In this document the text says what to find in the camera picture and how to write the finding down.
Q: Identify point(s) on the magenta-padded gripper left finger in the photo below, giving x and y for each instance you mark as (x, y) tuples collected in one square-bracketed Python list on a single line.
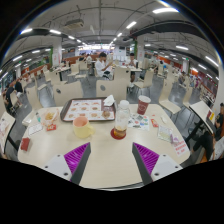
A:
[(55, 165)]

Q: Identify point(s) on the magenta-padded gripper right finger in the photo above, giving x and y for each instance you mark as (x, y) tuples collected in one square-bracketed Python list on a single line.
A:
[(166, 166)]

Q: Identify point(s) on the clear plastic bottle white cap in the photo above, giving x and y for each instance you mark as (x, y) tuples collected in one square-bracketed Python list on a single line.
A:
[(122, 120)]

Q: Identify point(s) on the white leaflet with red print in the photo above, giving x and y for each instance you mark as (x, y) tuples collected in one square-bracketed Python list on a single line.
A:
[(181, 146)]

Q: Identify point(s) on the clear plastic packet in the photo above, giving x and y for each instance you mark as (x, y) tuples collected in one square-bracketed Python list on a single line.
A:
[(165, 133)]

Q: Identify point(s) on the red sauce packet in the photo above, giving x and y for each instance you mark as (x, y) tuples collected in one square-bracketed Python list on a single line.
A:
[(51, 127), (154, 122)]

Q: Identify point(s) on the small white packet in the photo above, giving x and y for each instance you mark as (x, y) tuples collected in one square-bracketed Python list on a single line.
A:
[(163, 119)]

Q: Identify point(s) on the plastic bag with fried food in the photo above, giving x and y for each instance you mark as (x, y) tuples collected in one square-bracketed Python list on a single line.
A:
[(49, 116)]

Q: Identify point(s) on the small teal liquid bottle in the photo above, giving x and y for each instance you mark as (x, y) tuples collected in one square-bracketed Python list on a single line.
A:
[(38, 117)]

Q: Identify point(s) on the colourful printed flyer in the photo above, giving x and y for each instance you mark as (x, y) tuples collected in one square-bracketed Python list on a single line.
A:
[(139, 122)]

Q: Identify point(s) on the dark brown food tray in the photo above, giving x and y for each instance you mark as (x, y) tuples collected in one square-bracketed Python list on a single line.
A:
[(64, 111)]

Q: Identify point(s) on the beige table with black legs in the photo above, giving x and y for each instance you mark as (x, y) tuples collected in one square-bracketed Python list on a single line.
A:
[(6, 126), (200, 110)]

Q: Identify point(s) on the person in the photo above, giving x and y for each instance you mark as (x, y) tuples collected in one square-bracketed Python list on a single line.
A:
[(101, 66), (216, 126), (132, 63), (18, 87), (9, 95)]

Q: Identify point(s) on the red paper cup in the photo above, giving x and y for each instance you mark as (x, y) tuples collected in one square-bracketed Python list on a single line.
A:
[(143, 106)]

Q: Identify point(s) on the beige wooden chair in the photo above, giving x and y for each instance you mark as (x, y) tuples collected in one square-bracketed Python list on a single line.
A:
[(68, 93), (111, 89)]

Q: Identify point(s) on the crumpled white napkin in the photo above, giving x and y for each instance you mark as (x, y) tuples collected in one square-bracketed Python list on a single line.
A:
[(109, 100)]

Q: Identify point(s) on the group of beige chairs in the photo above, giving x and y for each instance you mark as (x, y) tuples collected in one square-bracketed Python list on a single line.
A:
[(146, 80)]

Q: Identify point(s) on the ceiling air conditioner unit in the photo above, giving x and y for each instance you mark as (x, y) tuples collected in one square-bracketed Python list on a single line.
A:
[(74, 23)]

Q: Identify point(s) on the ceiling strip lights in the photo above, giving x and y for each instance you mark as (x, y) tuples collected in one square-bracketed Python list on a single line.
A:
[(165, 10)]

